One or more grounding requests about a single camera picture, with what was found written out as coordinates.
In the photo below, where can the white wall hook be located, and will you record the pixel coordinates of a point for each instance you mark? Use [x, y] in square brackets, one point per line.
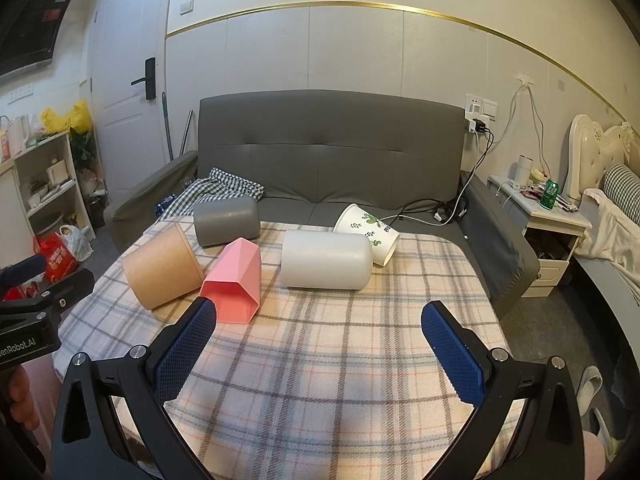
[524, 79]

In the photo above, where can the brown cardboard cup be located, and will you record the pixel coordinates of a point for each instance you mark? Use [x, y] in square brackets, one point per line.
[160, 267]

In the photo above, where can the white wall outlet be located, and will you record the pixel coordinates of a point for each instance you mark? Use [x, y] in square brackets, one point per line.
[561, 85]

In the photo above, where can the white kettle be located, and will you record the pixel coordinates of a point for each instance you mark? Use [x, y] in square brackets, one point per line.
[18, 135]

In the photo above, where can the yellow plastic bag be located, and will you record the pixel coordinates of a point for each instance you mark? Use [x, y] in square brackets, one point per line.
[65, 117]

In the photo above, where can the white nightstand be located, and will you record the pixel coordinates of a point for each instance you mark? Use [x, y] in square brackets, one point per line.
[550, 230]

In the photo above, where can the grey metal pole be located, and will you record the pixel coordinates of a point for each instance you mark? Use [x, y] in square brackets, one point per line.
[186, 130]

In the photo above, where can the red shopping bag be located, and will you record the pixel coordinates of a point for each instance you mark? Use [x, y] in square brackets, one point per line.
[55, 260]

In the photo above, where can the white plastic bag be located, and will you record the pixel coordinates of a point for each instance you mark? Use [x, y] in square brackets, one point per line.
[76, 242]

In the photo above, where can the pink angular plastic cup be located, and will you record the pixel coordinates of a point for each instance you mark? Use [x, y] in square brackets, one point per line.
[232, 280]

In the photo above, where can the white wall socket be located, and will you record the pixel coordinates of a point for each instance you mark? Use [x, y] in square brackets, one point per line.
[473, 104]

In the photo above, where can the green checked cloth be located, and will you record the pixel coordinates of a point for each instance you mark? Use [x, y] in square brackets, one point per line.
[227, 185]

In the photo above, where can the plaid blanket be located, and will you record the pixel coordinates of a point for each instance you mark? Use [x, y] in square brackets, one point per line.
[325, 345]

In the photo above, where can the person's left hand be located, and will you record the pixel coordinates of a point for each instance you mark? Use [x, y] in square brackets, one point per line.
[24, 400]

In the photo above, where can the grey sofa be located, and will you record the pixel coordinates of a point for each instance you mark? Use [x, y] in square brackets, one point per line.
[325, 150]

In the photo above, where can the white wall switch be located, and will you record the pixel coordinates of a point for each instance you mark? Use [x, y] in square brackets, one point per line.
[186, 6]
[490, 109]

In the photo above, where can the beige bed blanket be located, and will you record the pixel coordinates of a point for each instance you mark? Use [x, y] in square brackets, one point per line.
[612, 240]

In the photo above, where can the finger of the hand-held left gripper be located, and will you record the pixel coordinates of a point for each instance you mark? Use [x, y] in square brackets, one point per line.
[22, 267]
[70, 287]

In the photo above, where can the white shelf unit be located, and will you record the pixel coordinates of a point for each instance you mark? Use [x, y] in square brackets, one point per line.
[70, 157]

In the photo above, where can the dark green plant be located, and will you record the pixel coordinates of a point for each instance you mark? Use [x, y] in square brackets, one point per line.
[85, 152]

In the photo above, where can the cream bed headboard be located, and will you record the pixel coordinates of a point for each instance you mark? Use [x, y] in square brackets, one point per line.
[585, 150]

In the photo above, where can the grey checked pillow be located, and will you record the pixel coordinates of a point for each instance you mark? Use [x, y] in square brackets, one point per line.
[622, 185]

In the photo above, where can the white wall switch panel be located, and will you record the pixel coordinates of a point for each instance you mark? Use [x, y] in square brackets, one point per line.
[20, 93]

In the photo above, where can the grey plastic cup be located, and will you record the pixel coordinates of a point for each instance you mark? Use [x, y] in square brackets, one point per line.
[225, 220]

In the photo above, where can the white paper cup green print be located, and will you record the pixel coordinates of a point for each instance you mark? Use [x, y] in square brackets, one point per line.
[362, 224]

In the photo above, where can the white tumbler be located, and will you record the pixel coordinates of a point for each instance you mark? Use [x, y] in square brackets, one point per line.
[524, 170]

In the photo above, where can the green mop pole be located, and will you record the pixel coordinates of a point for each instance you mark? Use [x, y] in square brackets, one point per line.
[166, 125]

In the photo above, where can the white door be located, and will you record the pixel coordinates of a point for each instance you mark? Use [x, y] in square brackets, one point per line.
[125, 35]

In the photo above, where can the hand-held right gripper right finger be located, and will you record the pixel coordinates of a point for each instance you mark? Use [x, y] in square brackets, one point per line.
[452, 355]

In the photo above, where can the pink cloth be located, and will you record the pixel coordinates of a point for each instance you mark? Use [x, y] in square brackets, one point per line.
[45, 400]
[596, 457]

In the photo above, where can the black charger plug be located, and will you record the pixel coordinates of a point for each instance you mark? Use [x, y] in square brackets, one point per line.
[478, 126]

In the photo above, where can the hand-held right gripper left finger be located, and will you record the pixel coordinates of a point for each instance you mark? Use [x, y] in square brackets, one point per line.
[185, 355]

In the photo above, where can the white plastic cup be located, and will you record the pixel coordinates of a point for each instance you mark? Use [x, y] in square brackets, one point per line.
[325, 260]

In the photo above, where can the black range hood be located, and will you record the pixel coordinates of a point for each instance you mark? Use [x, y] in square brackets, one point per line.
[30, 30]

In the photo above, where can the green drink can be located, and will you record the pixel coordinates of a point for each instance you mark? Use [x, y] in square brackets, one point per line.
[550, 194]

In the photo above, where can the white slipper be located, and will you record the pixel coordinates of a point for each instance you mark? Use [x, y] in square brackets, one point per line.
[602, 432]
[590, 387]

